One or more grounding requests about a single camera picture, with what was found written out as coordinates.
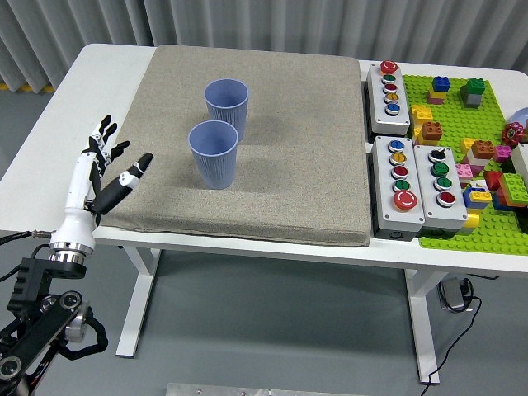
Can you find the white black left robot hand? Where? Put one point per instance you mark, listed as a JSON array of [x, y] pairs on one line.
[[78, 185]]

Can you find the blue ribbed cup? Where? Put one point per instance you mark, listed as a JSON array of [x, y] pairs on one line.
[[214, 165], [229, 107]]

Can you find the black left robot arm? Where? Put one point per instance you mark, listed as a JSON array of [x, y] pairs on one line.
[[37, 330]]

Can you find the white table leg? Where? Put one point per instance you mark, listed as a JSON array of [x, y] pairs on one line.
[[138, 297], [425, 321]]

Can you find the grey-brown cushion mat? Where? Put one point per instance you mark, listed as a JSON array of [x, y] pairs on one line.
[[297, 165]]

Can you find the grey pleated curtain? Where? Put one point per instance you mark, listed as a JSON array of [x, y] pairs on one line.
[[247, 20]]

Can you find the wide grey five-button box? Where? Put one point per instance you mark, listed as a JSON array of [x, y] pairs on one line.
[[385, 206]]

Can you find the slim grey five-button box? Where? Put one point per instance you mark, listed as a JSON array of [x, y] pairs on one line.
[[377, 99]]

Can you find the orange building block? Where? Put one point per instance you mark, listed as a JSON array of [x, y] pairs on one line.
[[431, 132]]

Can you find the blue yellow pink block stack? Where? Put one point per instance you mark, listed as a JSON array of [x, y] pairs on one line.
[[439, 84]]

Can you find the green studded baseplate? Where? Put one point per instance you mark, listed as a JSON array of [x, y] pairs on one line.
[[453, 119]]

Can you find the pink building block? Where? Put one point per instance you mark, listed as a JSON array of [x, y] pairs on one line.
[[502, 153], [464, 171]]

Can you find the grey power adapter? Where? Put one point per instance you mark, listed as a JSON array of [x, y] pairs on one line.
[[451, 293]]

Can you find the small yellow building block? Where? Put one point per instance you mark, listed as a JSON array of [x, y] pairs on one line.
[[467, 145]]

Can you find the yellow round block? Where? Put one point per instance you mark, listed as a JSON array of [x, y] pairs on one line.
[[470, 222]]

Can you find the orange white block stack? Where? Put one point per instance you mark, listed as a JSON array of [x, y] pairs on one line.
[[482, 149]]

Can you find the green grey block stack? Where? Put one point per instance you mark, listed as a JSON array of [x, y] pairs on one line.
[[474, 90]]

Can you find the red building block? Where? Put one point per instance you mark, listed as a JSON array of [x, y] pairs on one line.
[[493, 181]]

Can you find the large green building block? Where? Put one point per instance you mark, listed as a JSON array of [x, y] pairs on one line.
[[513, 189]]

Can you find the red valve handwheel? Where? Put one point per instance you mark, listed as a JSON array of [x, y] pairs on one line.
[[512, 134]]

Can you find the large white block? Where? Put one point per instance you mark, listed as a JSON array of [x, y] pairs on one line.
[[521, 163]]

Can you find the pale blue bowl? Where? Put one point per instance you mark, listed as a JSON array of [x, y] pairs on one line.
[[521, 116]]

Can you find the grey selector switch button box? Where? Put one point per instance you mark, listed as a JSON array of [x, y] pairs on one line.
[[427, 198]]

